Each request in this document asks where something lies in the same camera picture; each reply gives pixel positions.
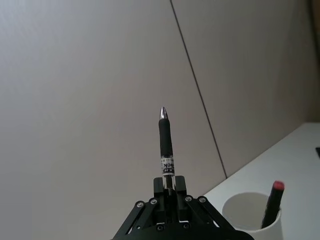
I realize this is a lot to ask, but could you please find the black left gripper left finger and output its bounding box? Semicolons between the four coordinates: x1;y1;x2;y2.
115;176;168;237

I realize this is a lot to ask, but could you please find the black pen with silver tip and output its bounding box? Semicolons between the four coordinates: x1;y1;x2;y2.
157;106;176;199

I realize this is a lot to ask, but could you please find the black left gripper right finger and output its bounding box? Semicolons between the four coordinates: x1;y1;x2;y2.
174;175;235;231

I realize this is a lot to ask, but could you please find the black pen with red cap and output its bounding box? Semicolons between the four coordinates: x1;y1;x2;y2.
260;180;286;230

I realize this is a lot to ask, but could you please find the white cylindrical pen cup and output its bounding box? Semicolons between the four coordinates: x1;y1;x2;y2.
221;191;284;240

